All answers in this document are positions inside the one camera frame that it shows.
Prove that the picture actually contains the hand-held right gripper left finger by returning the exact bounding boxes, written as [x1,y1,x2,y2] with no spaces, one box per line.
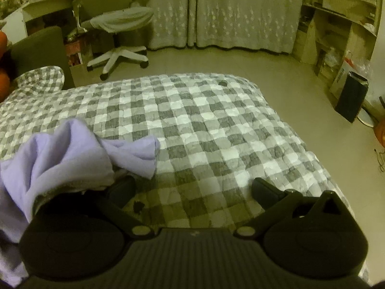
[96,176,155,238]

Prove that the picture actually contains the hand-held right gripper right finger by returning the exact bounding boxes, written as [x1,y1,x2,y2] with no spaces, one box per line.
[234,177,351,238]

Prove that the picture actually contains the lavender pants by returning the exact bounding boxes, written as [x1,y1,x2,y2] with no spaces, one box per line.
[0,119,160,280]

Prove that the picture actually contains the grey white checked blanket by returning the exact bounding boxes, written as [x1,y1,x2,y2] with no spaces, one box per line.
[0,65,351,229]

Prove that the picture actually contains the cardboard box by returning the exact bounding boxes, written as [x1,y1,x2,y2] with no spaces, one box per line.
[70,63,103,86]

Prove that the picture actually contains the white round base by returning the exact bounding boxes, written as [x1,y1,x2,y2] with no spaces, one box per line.
[359,108,378,127]

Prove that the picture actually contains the orange printed bag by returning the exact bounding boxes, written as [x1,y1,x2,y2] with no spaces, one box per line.
[374,123,385,148]

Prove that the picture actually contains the white printed box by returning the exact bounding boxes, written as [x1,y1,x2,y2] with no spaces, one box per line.
[329,59,352,97]

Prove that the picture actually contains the red box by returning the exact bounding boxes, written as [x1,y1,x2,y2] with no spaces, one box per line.
[64,40,83,67]

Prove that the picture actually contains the clear plastic bag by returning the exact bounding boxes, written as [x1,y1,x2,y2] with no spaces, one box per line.
[346,51,373,79]

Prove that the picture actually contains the orange plush pillow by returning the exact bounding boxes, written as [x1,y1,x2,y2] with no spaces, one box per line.
[0,31,11,100]

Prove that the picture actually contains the white office chair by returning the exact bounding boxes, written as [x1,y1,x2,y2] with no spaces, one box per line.
[71,0,154,81]

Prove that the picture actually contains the star print curtain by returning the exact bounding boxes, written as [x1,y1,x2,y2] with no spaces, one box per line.
[191,0,307,55]
[144,0,193,50]

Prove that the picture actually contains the wooden shelf unit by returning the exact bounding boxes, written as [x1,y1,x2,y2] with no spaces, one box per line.
[293,0,385,76]

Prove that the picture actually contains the white desk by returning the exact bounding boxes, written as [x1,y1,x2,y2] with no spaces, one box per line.
[12,0,77,46]

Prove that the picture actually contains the black floor cable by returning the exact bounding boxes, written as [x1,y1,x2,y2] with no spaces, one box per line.
[374,148,385,173]

